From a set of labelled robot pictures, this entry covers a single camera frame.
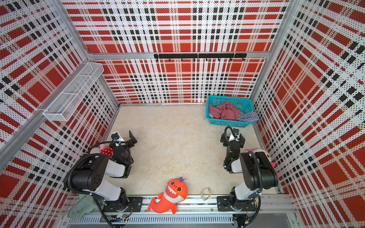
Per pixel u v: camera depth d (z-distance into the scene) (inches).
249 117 39.9
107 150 34.8
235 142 30.0
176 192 27.6
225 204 28.9
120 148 29.3
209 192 30.2
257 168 17.4
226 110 41.2
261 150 35.0
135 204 28.9
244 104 44.5
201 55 35.0
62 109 27.2
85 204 29.0
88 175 17.9
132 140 32.5
